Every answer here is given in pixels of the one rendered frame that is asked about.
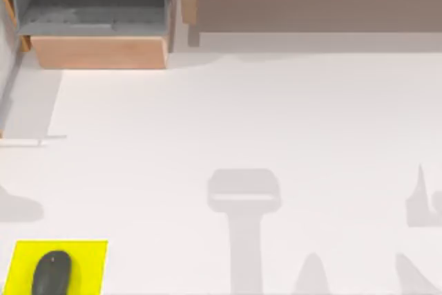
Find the grey pierced drawer inside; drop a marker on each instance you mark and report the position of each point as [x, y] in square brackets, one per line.
[96, 1]

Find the pale wooden drawer front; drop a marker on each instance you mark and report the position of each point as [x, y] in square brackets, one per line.
[98, 52]

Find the wooden cupboard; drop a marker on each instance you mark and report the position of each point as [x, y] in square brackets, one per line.
[7, 8]

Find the flat yellow square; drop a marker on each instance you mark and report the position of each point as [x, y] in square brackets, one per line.
[90, 259]

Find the dark grey computer mouse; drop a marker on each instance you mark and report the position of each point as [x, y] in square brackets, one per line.
[52, 273]

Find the wooden open shelf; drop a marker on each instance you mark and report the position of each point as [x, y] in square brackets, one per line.
[310, 5]

